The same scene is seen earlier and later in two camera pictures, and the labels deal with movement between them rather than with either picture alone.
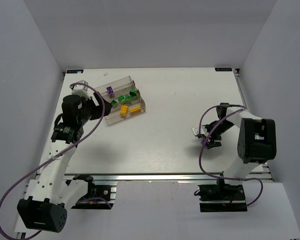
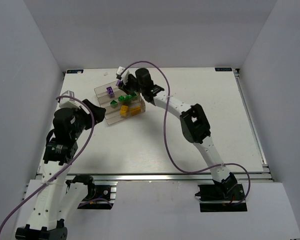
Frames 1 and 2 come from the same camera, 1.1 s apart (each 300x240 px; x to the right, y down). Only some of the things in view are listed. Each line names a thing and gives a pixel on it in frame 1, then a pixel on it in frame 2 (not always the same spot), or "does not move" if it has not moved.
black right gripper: [212, 133] to [129, 85]
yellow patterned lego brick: [123, 110] does not move
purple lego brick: [110, 91] does not move
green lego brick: [121, 98] does not move
